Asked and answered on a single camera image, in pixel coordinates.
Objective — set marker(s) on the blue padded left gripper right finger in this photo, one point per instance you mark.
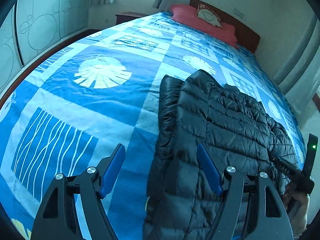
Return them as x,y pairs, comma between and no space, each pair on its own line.
266,217

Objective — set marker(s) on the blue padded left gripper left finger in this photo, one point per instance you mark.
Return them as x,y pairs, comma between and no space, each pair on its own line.
56,217

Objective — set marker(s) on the black quilted down jacket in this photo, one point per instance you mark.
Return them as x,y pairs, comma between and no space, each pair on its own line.
232,126

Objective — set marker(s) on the person's right hand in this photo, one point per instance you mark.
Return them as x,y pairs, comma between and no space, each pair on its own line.
299,218

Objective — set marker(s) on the blue patterned bed sheet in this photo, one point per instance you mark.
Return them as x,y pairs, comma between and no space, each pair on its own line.
76,107

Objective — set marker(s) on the small cream patterned cushion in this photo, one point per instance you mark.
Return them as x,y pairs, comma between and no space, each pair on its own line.
208,15

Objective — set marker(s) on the red pillow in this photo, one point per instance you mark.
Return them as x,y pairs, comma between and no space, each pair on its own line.
186,15

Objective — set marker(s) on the white glass sliding wardrobe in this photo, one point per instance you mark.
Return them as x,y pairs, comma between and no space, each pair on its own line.
34,26

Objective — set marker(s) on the dark wooden nightstand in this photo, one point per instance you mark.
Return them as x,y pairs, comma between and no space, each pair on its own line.
128,16

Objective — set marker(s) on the white wall socket plate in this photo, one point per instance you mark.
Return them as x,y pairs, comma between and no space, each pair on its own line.
238,13

